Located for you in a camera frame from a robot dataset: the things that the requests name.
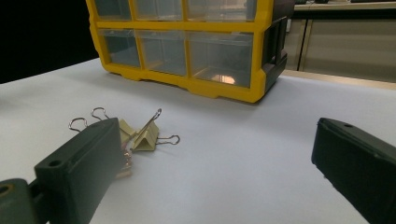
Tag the black curtain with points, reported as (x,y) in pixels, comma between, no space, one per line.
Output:
(37,31)

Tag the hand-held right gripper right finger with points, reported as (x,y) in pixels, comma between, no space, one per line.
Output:
(358,168)

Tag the black horizontal bar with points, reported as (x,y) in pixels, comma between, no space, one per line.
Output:
(342,14)

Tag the transparent plastic drawer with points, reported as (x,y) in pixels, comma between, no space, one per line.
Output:
(163,51)
(120,46)

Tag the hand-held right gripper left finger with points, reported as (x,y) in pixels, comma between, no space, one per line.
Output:
(77,174)

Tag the yellow black drawer organizer cabinet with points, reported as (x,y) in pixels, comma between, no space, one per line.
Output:
(218,27)

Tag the set of clear organizer drawers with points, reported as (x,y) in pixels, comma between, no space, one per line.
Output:
(221,56)

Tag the wooden table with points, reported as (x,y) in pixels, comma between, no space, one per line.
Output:
(342,80)

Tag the white table cover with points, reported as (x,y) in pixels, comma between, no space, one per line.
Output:
(233,155)

